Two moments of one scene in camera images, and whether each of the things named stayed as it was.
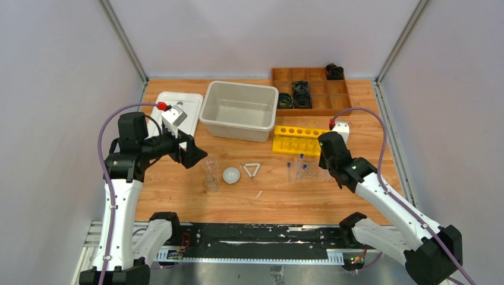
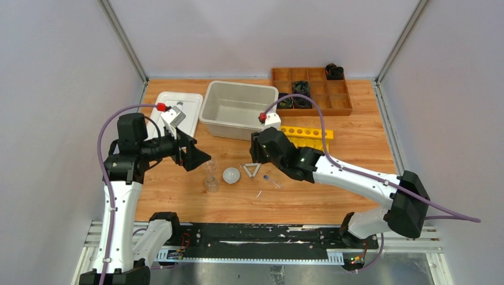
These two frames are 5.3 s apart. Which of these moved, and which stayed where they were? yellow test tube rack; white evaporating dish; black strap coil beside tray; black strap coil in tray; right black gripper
Moved: right black gripper
Stayed: black strap coil beside tray; yellow test tube rack; white evaporating dish; black strap coil in tray
